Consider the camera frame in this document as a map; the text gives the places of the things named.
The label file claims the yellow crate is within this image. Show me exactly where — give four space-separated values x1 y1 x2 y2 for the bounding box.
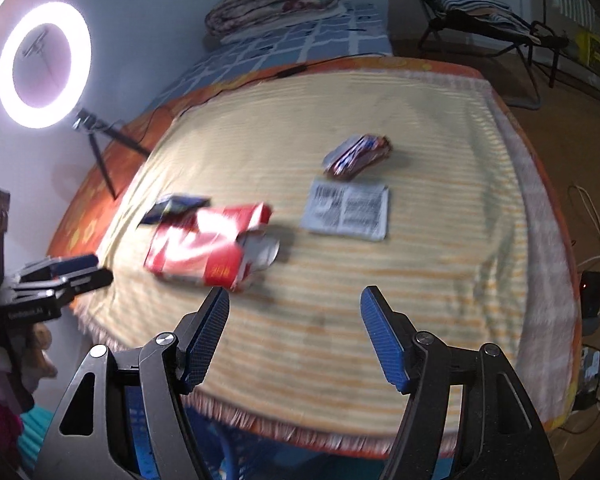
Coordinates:
576 28 600 76

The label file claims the orange floral bed sheet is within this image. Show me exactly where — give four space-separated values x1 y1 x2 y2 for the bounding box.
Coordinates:
45 54 584 461

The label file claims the brown plush toy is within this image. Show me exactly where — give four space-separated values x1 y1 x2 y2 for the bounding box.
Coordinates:
21 323 58 394

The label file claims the blue checkered bed sheet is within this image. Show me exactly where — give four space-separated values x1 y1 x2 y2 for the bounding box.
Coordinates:
147 2 392 112

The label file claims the folded floral quilt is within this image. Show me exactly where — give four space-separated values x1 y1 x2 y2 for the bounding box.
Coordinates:
204 0 342 42

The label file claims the black tripod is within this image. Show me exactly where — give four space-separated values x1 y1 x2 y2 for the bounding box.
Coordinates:
72 108 154 201

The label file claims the blue snack bag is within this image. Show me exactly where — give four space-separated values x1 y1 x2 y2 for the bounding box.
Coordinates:
138 194 211 226

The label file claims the fringed pink woven blanket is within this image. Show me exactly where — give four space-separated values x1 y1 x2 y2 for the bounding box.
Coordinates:
69 66 581 456

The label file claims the small grey printed sachet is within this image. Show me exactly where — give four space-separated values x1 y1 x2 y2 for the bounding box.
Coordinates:
300 179 389 242

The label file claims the floor cables and power strip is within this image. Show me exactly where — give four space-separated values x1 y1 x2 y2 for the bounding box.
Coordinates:
564 181 600 436

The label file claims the dark candy bar wrapper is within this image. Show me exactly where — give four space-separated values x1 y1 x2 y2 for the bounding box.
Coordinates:
322 134 392 181

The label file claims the red cardboard medicine box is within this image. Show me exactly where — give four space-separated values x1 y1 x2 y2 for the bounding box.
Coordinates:
144 203 279 290

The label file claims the white ring light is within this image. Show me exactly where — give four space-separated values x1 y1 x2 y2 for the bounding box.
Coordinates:
0 1 92 129

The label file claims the black folding chair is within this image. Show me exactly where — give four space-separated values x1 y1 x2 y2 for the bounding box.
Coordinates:
417 0 569 110

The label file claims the striped beige towel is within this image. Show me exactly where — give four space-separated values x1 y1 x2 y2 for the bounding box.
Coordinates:
94 69 531 436

